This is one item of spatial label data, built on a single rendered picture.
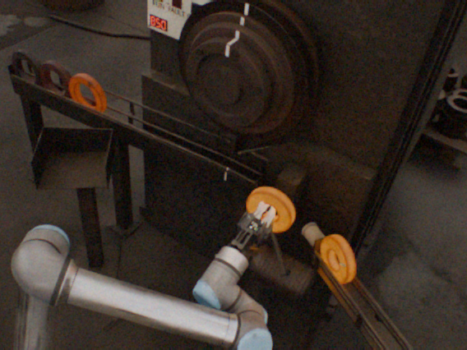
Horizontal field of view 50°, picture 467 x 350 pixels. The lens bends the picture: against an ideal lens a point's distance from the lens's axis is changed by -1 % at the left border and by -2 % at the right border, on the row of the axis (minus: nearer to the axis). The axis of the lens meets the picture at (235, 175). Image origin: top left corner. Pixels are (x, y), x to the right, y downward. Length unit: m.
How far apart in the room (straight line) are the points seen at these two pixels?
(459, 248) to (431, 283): 0.32
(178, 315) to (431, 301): 1.60
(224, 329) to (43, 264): 0.46
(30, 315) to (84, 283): 0.24
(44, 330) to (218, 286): 0.47
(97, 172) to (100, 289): 0.83
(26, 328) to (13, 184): 1.54
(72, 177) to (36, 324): 0.73
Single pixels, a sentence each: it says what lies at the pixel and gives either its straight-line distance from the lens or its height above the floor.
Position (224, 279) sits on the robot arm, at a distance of 1.40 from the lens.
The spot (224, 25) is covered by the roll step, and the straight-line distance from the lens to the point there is 1.52.
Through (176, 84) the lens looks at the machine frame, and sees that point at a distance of 1.97.
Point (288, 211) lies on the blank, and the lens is 1.52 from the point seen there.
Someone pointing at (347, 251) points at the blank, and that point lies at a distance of 1.59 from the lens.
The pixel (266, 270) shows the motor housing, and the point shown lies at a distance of 1.83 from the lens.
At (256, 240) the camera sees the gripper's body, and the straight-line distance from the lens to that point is 1.46.
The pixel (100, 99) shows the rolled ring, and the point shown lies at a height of 0.73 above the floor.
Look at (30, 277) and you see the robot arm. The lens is 1.25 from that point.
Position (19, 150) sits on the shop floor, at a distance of 3.09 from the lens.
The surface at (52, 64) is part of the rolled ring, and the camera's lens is 2.29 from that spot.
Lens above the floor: 1.96
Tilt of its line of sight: 43 degrees down
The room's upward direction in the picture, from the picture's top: 8 degrees clockwise
